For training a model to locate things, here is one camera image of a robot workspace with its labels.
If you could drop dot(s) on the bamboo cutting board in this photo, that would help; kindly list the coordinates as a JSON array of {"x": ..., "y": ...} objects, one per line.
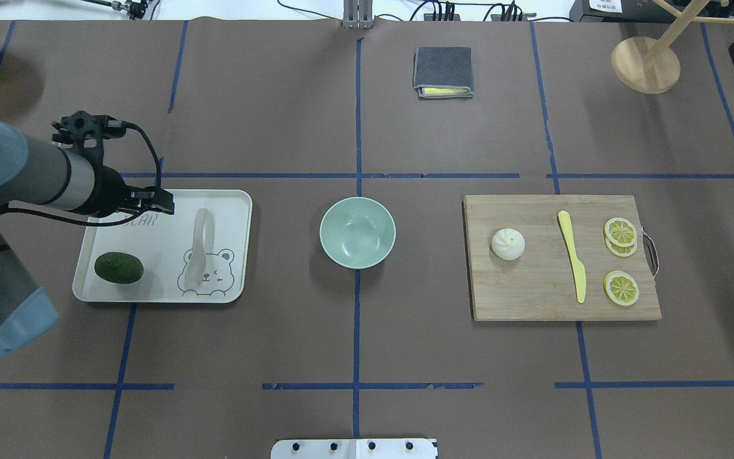
[{"x": 539, "y": 286}]

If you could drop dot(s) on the light green bowl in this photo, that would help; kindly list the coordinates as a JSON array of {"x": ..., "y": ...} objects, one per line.
[{"x": 357, "y": 232}]

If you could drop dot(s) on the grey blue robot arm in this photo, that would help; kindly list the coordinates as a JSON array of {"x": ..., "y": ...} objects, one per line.
[{"x": 65, "y": 180}]

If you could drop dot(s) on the wooden cup tree stand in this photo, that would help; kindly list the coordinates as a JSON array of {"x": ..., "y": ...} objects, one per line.
[{"x": 648, "y": 65}]

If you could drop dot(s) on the cream bear serving tray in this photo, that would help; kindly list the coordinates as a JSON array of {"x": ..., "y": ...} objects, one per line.
[{"x": 164, "y": 245}]

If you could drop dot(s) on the black camera mount wrist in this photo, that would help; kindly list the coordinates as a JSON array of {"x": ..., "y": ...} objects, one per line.
[{"x": 86, "y": 134}]

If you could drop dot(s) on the top lemon slice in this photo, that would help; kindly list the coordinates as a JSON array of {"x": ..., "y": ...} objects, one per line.
[{"x": 620, "y": 232}]

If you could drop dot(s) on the yellow plastic knife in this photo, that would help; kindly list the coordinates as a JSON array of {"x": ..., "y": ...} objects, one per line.
[{"x": 577, "y": 266}]

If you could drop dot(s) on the grey folded cloth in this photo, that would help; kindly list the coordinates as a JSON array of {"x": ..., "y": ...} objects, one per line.
[{"x": 443, "y": 73}]

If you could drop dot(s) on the aluminium frame post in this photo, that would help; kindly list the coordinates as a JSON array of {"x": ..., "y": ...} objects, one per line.
[{"x": 358, "y": 14}]

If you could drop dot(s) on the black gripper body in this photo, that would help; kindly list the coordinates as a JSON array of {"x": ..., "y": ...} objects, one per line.
[{"x": 110, "y": 190}]

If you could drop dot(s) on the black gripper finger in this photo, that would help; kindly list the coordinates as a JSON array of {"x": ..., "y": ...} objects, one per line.
[{"x": 167, "y": 204}]

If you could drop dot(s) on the green avocado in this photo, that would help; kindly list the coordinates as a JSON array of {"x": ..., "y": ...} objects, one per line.
[{"x": 119, "y": 268}]

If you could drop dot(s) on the white ceramic soup spoon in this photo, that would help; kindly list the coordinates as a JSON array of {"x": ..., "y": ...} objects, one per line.
[{"x": 201, "y": 242}]

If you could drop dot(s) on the white steamed bun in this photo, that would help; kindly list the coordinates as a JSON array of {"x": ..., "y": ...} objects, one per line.
[{"x": 508, "y": 244}]

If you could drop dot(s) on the lower lemon slice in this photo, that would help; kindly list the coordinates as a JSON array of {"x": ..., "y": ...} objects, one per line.
[{"x": 621, "y": 288}]

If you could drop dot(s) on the under lemon slice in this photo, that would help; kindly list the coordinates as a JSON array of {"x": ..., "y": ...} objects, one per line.
[{"x": 621, "y": 251}]

